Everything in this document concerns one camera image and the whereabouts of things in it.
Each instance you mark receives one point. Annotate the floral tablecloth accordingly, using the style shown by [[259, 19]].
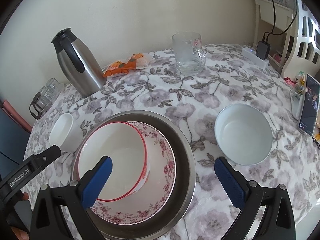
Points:
[[192, 103]]

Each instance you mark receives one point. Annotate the stainless steel round pan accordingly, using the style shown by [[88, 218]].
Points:
[[183, 190]]

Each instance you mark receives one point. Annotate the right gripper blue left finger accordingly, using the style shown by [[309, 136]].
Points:
[[92, 183]]

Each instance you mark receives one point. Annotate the white lattice shelf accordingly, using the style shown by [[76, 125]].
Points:
[[293, 34]]

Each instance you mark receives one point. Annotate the pale blue ceramic bowl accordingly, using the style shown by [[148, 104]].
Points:
[[243, 134]]

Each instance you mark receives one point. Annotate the small white cup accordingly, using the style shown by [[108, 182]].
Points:
[[66, 134]]

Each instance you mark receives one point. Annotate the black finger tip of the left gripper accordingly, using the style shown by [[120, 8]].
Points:
[[46, 157]]

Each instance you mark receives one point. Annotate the strawberry pattern bowl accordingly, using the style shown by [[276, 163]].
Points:
[[126, 147]]

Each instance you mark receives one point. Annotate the stainless steel thermos jug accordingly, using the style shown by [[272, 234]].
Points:
[[78, 63]]

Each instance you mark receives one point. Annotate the black power adapter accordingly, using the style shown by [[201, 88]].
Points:
[[263, 47]]

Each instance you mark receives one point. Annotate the orange snack packet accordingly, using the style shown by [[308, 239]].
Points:
[[139, 61], [116, 68]]

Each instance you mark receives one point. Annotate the person's left hand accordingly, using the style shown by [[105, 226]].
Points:
[[20, 234]]

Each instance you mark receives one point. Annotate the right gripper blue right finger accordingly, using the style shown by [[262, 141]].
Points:
[[231, 181]]

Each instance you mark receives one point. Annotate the clear glass mug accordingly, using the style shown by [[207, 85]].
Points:
[[187, 47]]

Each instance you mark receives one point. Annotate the white power strip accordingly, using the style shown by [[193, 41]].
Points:
[[250, 54]]

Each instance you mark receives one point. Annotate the glass teapot with cups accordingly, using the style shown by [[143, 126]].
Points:
[[45, 98]]

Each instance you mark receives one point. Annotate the smartphone on stand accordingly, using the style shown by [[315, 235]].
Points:
[[305, 106]]

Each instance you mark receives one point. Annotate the floral rimmed round plate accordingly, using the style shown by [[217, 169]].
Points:
[[155, 193]]

